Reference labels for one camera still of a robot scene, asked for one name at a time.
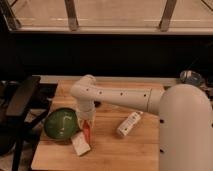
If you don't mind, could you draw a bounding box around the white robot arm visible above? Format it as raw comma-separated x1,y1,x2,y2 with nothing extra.
70,75,213,171

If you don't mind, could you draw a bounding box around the round silver blue object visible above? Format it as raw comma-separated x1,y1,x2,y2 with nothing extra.
180,70,203,87

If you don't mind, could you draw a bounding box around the small black box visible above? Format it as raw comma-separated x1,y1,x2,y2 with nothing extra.
94,101,101,108

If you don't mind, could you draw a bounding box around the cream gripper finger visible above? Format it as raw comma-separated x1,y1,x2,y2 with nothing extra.
89,120,95,142
78,119,84,130

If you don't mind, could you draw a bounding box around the green ceramic bowl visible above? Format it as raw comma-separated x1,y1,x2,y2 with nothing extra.
44,108,80,140

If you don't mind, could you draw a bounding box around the white labelled bottle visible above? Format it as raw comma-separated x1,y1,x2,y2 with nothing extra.
116,111,144,137

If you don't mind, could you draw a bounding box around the wooden cutting board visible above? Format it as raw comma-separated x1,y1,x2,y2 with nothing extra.
30,79,168,171

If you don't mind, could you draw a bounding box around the metal window frame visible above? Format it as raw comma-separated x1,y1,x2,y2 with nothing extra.
0,0,213,35

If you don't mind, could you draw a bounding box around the black office chair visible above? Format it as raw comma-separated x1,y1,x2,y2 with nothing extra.
0,76,51,171

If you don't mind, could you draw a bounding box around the white sponge block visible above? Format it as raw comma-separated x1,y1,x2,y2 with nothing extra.
71,132,91,156

